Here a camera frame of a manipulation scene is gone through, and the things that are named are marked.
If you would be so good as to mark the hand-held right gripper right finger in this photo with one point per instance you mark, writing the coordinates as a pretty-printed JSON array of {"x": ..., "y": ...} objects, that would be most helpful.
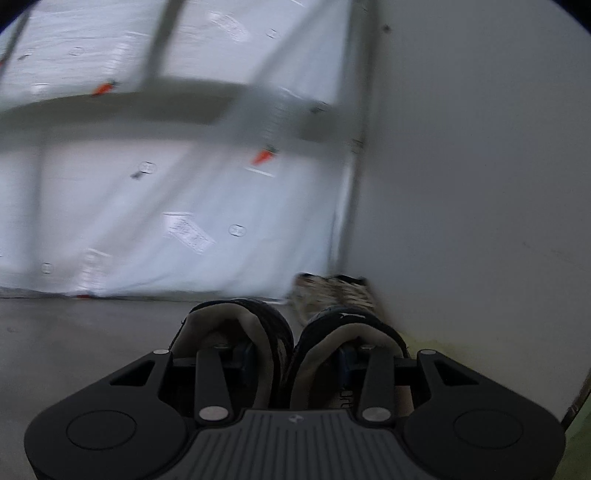
[{"x": 378, "y": 383}]

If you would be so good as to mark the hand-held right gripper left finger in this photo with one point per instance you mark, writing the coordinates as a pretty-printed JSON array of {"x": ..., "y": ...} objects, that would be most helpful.
[{"x": 212, "y": 383}]

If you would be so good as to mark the black sneaker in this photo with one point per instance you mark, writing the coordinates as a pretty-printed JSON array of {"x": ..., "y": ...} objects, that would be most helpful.
[
  {"x": 323, "y": 332},
  {"x": 272, "y": 323}
]

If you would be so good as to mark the white printed curtain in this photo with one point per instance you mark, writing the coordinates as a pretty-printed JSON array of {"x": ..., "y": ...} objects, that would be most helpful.
[{"x": 138, "y": 207}]

